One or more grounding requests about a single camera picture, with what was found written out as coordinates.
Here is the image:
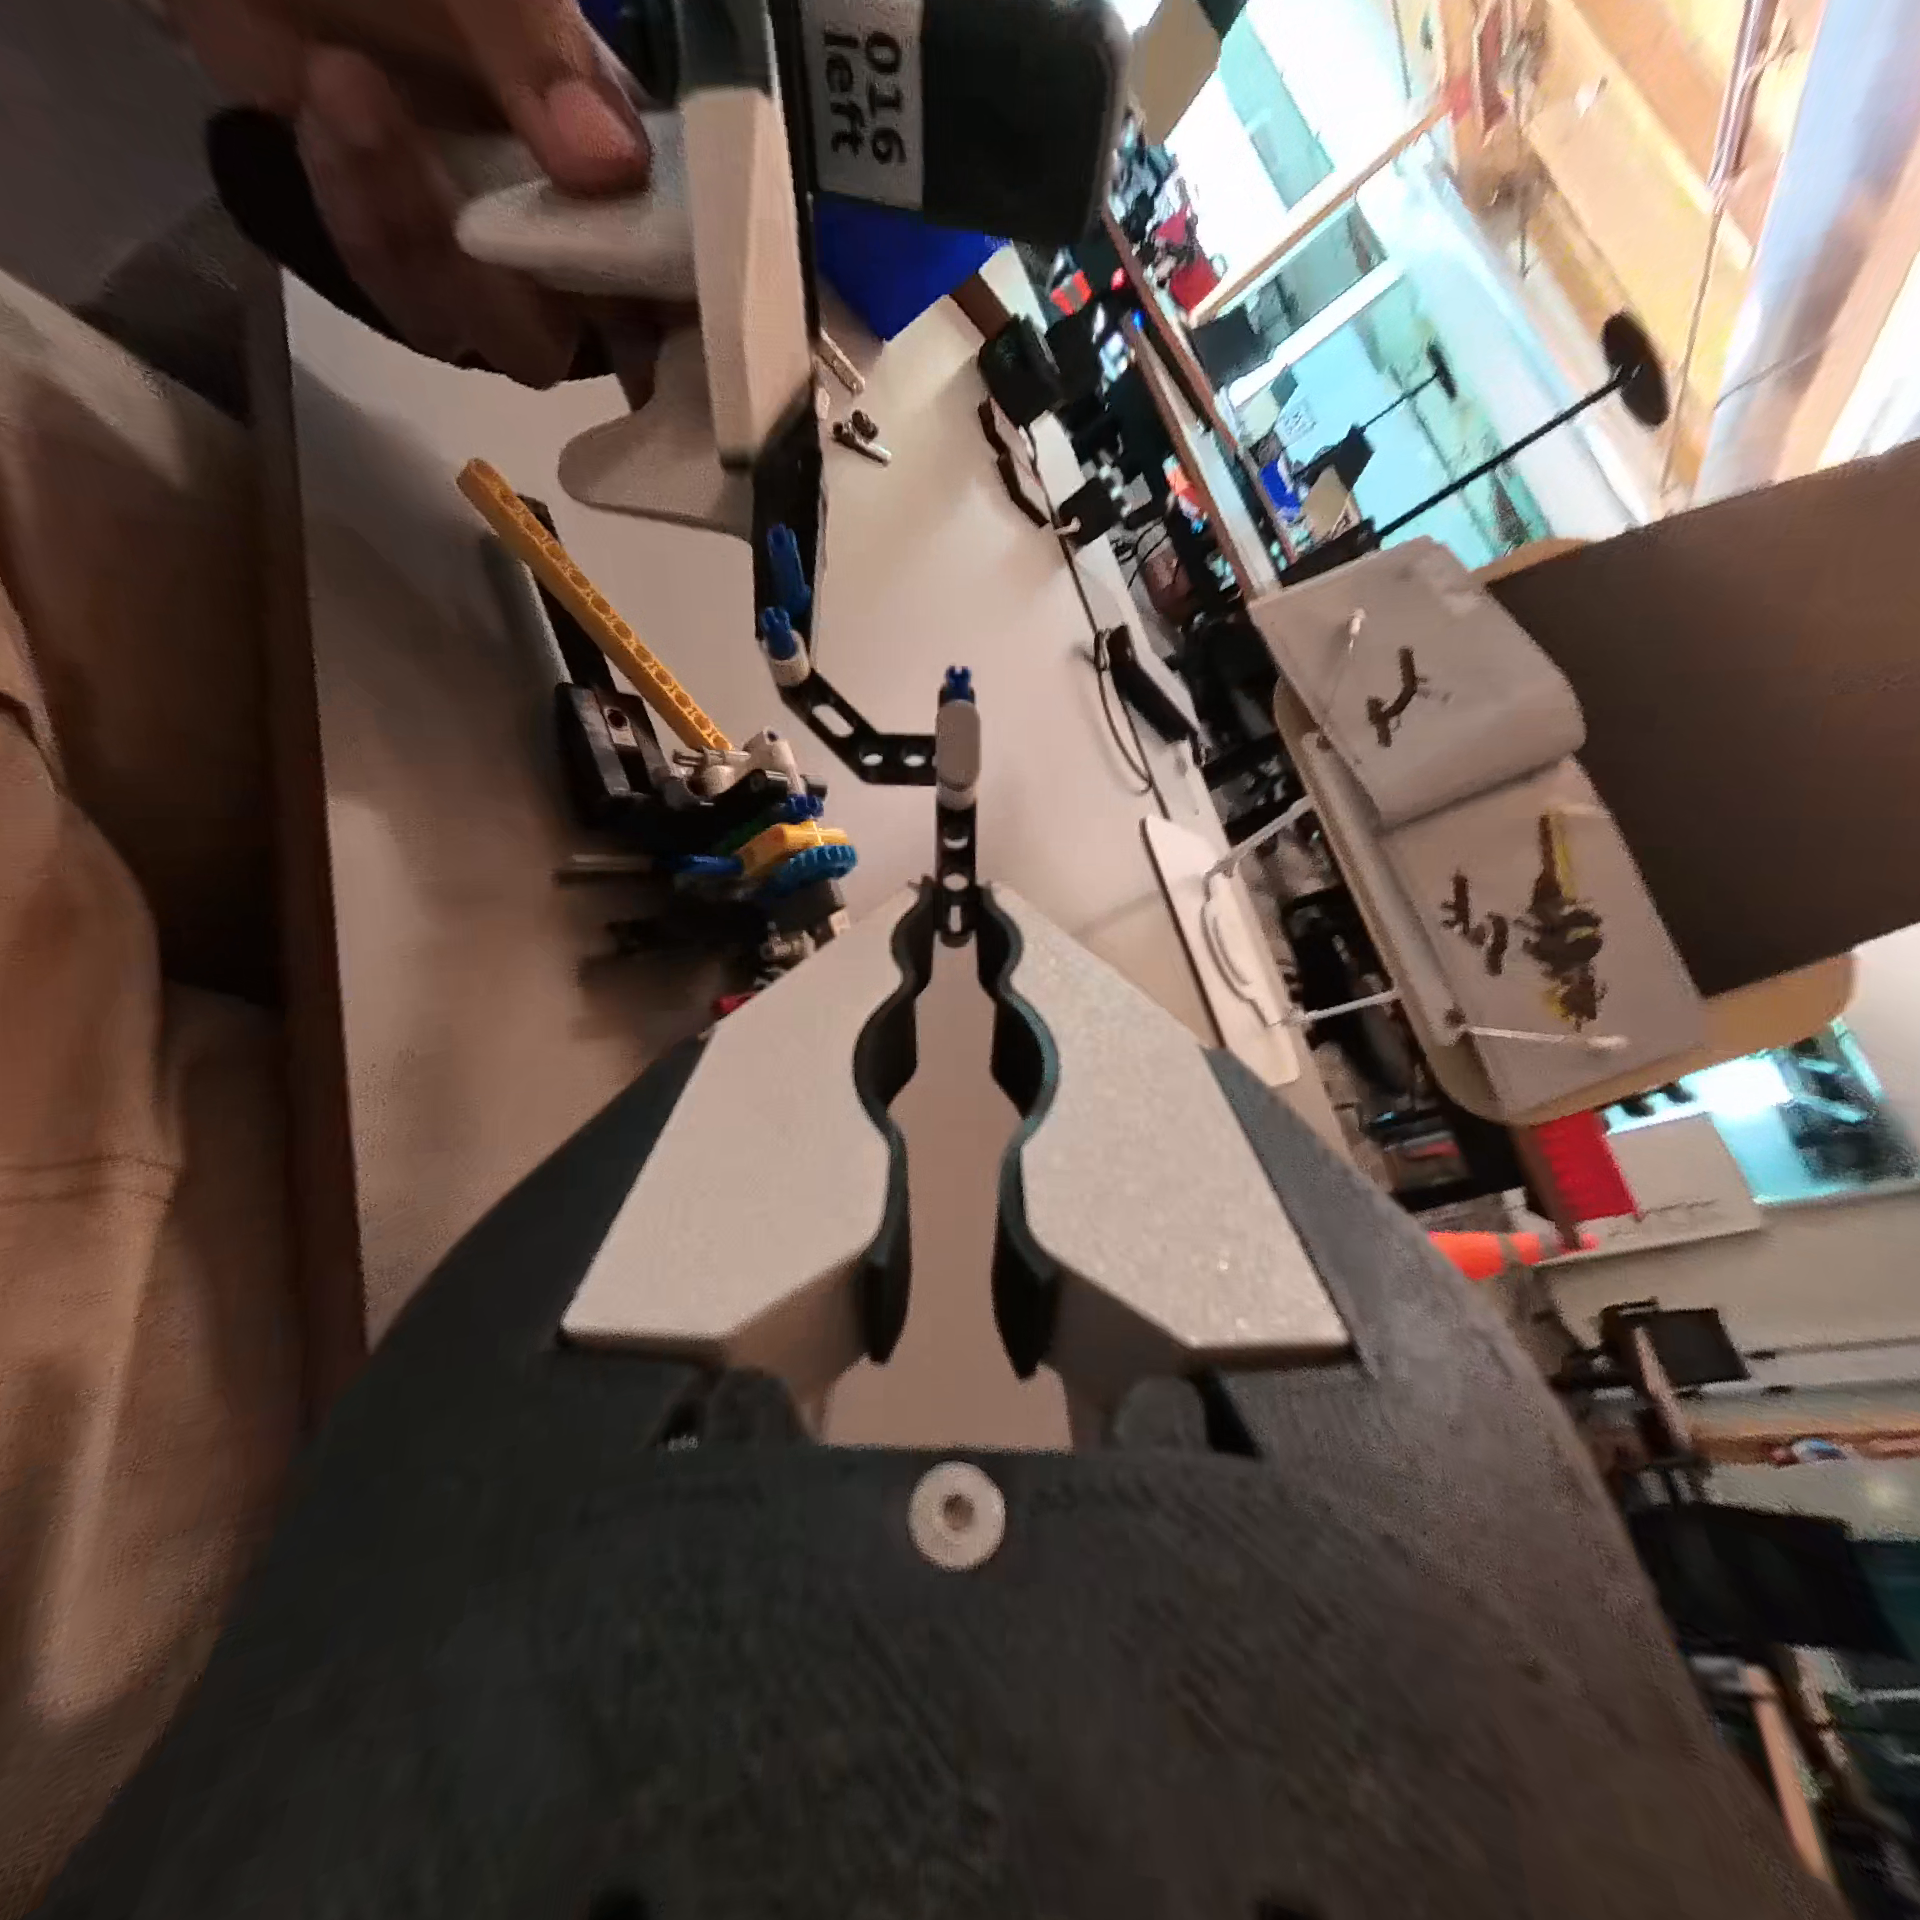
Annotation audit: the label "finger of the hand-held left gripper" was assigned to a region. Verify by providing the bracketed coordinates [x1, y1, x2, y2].
[558, 335, 752, 531]
[688, 81, 830, 670]

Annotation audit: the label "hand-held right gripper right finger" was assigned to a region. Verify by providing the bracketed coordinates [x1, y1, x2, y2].
[972, 883, 1356, 1444]

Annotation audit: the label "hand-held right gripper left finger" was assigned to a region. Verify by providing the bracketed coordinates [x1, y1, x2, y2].
[561, 883, 938, 1449]

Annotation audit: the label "black lego beam with pins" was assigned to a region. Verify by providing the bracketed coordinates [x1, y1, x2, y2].
[755, 516, 994, 963]

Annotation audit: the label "partly built lego model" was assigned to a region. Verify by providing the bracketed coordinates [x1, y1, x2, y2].
[456, 457, 864, 975]

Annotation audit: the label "person's left hand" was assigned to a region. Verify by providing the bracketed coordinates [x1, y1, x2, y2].
[159, 0, 673, 406]

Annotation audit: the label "blue plastic bin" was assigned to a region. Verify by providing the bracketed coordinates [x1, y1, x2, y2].
[816, 193, 1001, 340]

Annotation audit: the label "white flat tray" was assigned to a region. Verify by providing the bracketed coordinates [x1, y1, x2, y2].
[1142, 808, 1303, 1085]

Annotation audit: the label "orange traffic cone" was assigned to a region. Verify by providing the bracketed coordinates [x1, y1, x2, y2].
[1424, 1227, 1568, 1285]

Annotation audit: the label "open instruction booklet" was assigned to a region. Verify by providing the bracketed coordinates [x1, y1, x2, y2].
[1377, 757, 1708, 1124]

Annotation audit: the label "person's tan trousers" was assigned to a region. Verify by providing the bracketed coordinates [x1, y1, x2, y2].
[0, 269, 369, 1920]

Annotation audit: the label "black round-base stand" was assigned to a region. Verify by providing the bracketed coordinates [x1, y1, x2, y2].
[1371, 311, 1672, 539]

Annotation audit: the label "dark brown panel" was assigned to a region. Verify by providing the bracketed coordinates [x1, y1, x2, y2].
[1482, 447, 1920, 993]

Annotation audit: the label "black cable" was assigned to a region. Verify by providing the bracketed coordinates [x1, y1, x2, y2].
[1089, 627, 1202, 793]

